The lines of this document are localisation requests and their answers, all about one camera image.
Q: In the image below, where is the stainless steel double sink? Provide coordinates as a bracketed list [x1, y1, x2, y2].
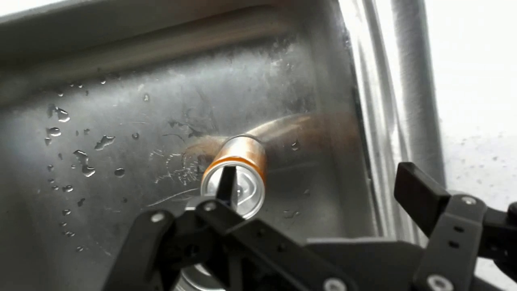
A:
[0, 0, 444, 291]

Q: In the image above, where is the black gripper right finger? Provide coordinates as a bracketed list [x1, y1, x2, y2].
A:
[394, 161, 517, 291]

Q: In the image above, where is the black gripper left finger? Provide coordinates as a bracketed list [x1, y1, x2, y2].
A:
[101, 166, 302, 291]

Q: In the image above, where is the orange soda can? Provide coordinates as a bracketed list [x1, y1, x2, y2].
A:
[200, 136, 266, 218]

